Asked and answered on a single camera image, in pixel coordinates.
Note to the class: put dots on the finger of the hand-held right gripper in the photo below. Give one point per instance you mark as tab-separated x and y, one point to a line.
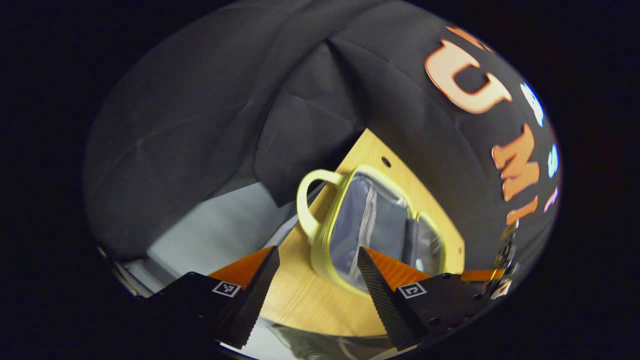
480	275

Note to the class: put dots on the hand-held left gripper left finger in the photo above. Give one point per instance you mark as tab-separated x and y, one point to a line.
257	300

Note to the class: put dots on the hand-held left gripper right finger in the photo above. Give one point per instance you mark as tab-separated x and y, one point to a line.
377	300

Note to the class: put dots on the pale yellow suitcase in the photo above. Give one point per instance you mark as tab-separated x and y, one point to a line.
350	225

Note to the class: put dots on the black backdrop cloth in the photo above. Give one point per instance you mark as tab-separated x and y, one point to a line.
200	100

